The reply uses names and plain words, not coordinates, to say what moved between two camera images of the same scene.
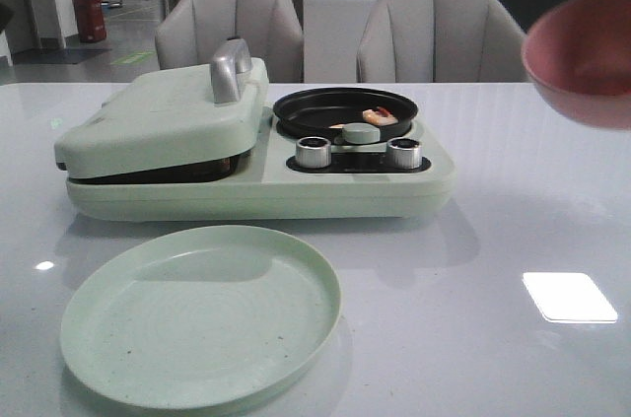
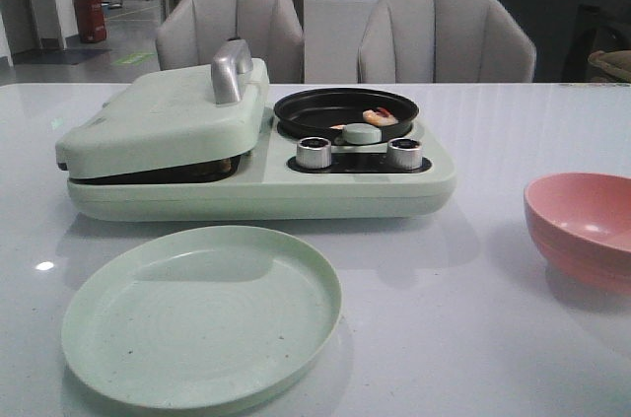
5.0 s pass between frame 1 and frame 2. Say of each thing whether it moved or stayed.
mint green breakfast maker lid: stayed
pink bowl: moved
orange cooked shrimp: stayed
